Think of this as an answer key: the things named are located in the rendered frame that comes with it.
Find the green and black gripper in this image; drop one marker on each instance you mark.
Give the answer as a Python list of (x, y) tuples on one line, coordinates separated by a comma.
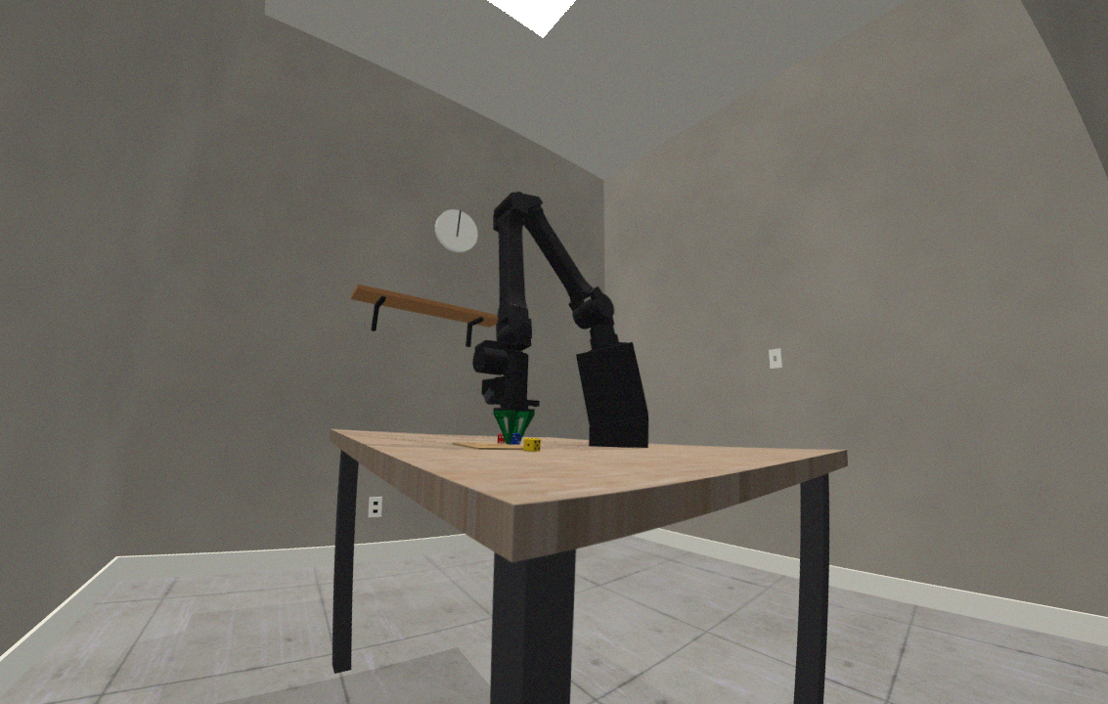
[(516, 392)]

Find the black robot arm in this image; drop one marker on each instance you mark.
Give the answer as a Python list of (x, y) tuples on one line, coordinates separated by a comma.
[(494, 357)]

